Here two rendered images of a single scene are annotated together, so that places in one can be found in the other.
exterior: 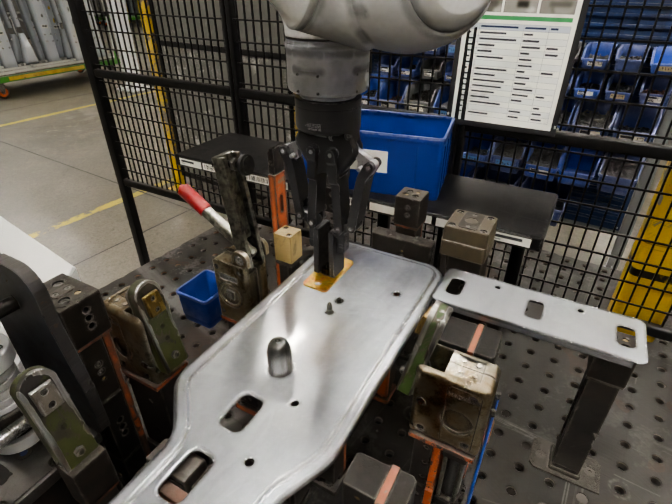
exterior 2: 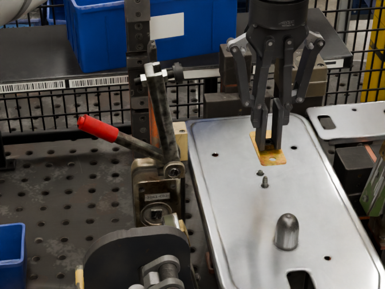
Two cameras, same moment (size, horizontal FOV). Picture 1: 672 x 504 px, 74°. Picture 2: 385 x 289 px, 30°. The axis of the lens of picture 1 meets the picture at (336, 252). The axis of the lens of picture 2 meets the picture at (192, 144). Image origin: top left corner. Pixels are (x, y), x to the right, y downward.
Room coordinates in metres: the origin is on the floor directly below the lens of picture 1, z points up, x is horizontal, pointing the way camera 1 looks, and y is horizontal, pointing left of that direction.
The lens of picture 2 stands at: (-0.09, 0.62, 1.68)
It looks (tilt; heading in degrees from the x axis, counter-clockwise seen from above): 35 degrees down; 322
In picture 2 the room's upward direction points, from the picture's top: straight up
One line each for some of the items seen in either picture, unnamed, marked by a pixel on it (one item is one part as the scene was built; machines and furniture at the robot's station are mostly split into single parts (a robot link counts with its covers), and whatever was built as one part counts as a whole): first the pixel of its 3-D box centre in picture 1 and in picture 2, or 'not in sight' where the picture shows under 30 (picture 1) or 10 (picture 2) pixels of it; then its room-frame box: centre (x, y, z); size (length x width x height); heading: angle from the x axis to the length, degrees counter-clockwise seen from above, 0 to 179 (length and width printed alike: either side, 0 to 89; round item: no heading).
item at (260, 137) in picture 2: (321, 246); (261, 125); (0.52, 0.02, 1.11); 0.03 x 0.01 x 0.07; 151
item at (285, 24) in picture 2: (328, 134); (277, 23); (0.52, 0.01, 1.27); 0.08 x 0.07 x 0.09; 61
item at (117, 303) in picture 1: (161, 397); not in sight; (0.46, 0.26, 0.88); 0.11 x 0.09 x 0.37; 61
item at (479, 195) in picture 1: (347, 177); (113, 51); (0.99, -0.03, 1.02); 0.90 x 0.22 x 0.03; 61
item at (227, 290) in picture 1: (249, 337); (158, 257); (0.60, 0.15, 0.88); 0.07 x 0.06 x 0.35; 61
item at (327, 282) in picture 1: (329, 270); (267, 144); (0.52, 0.01, 1.08); 0.08 x 0.04 x 0.01; 151
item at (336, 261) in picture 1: (336, 250); (277, 124); (0.51, 0.00, 1.11); 0.03 x 0.01 x 0.07; 151
